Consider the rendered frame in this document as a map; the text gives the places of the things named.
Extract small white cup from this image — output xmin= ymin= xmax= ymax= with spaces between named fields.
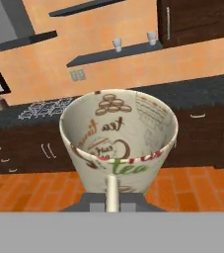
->
xmin=146 ymin=31 xmax=158 ymax=46
xmin=112 ymin=37 xmax=123 ymax=53

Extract dark wall shelf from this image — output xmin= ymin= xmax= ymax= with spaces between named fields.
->
xmin=48 ymin=0 xmax=126 ymax=18
xmin=66 ymin=40 xmax=164 ymax=68

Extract cream printed tea cup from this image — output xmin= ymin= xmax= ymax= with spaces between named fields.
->
xmin=58 ymin=89 xmax=179 ymax=213

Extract grey range hood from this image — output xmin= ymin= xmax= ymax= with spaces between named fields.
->
xmin=0 ymin=0 xmax=58 ymax=55

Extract dark wood base cabinets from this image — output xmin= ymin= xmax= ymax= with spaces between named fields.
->
xmin=0 ymin=72 xmax=224 ymax=175

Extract grey wall outlet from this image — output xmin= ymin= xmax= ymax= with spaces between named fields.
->
xmin=69 ymin=68 xmax=87 ymax=83

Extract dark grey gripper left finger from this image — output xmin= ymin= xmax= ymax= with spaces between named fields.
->
xmin=61 ymin=192 xmax=109 ymax=213

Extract dark wood wall cabinet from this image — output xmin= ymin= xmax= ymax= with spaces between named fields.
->
xmin=156 ymin=0 xmax=224 ymax=49

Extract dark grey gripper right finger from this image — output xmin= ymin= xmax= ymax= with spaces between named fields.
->
xmin=117 ymin=192 xmax=166 ymax=213

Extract brown glass jar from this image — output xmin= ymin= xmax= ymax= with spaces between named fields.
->
xmin=0 ymin=95 xmax=10 ymax=111

